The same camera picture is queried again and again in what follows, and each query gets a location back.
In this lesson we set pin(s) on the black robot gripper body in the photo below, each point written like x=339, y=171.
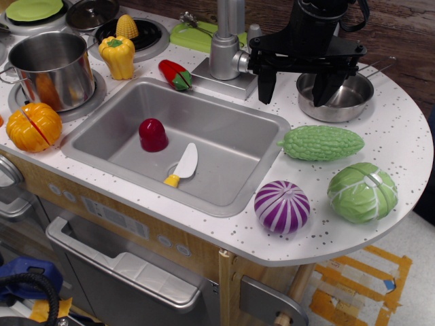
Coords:
x=308, y=43

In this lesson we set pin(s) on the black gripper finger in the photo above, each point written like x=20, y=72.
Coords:
x=266, y=85
x=325, y=86

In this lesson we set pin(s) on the small steel pan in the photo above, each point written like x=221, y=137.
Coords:
x=349, y=101

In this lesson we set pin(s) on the green bumpy toy squash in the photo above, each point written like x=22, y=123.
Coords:
x=320, y=143

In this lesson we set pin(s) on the glass pot lid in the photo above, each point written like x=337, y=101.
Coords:
x=87, y=15

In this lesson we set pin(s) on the large steel pot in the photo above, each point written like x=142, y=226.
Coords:
x=53, y=68

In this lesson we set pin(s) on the silver toy faucet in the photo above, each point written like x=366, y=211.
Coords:
x=225, y=70

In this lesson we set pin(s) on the grey toy sink basin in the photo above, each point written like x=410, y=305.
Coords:
x=236, y=145

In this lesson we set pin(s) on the green cutting board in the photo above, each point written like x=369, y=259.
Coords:
x=194, y=39

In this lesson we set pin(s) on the red toy chili pepper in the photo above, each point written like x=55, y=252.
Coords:
x=177, y=76

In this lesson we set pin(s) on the metal whisk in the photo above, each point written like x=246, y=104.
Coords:
x=191, y=21

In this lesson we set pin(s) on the green toy cabbage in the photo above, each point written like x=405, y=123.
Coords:
x=362, y=192

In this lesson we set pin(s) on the black stove burner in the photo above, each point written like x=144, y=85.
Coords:
x=153, y=39

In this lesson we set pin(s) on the dark red toy vegetable half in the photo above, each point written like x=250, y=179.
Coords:
x=152, y=135

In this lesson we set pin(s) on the purple striped toy onion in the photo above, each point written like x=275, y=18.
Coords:
x=282, y=207

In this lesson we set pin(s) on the yellow toy corn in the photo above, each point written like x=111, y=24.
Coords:
x=126, y=27

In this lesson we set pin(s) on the yellow toy bell pepper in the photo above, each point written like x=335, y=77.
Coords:
x=118, y=53

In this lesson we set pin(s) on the orange toy pumpkin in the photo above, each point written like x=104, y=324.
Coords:
x=34, y=127

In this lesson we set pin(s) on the green plate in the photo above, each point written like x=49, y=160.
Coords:
x=33, y=10

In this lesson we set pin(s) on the grey dishwasher door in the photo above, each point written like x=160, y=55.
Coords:
x=126, y=284

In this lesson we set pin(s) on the white toy knife yellow handle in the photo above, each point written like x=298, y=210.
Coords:
x=185, y=167

